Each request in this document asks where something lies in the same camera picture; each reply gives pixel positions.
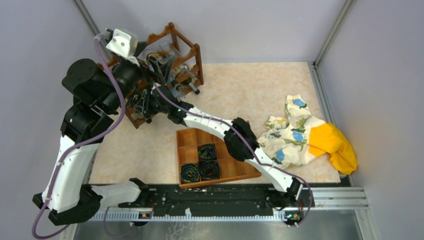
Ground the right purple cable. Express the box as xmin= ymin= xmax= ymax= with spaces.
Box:
xmin=151 ymin=81 xmax=314 ymax=228

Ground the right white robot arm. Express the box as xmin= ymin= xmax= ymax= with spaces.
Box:
xmin=128 ymin=86 xmax=303 ymax=206

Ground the rolled dark blue tie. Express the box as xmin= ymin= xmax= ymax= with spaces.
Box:
xmin=198 ymin=160 xmax=221 ymax=181

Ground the wooden compartment tray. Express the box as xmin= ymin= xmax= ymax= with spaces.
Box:
xmin=176 ymin=128 xmax=261 ymax=189

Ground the purple cable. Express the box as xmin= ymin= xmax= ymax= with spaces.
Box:
xmin=151 ymin=81 xmax=314 ymax=228
xmin=31 ymin=32 xmax=127 ymax=240

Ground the clear glass bottle back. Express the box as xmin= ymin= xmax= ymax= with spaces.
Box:
xmin=159 ymin=41 xmax=191 ymax=75

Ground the yellow cloth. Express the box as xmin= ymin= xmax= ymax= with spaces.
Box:
xmin=308 ymin=123 xmax=358 ymax=175

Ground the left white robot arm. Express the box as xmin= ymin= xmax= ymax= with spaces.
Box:
xmin=32 ymin=57 xmax=175 ymax=226

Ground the rolled dark green tie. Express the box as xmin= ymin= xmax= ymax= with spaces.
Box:
xmin=179 ymin=163 xmax=200 ymax=184

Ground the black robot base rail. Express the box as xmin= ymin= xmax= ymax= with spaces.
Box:
xmin=71 ymin=180 xmax=369 ymax=228

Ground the dinosaur print white cloth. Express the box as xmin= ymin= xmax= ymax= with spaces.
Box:
xmin=257 ymin=94 xmax=326 ymax=169

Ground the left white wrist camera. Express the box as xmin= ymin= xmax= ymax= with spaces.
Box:
xmin=106 ymin=28 xmax=140 ymax=67

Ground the dark wine bottle beige label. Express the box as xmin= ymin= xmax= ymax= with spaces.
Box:
xmin=174 ymin=71 xmax=201 ymax=95

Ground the brown wooden wine rack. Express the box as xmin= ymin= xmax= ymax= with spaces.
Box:
xmin=99 ymin=21 xmax=205 ymax=130

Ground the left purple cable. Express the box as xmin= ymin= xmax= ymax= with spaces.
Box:
xmin=31 ymin=32 xmax=127 ymax=240

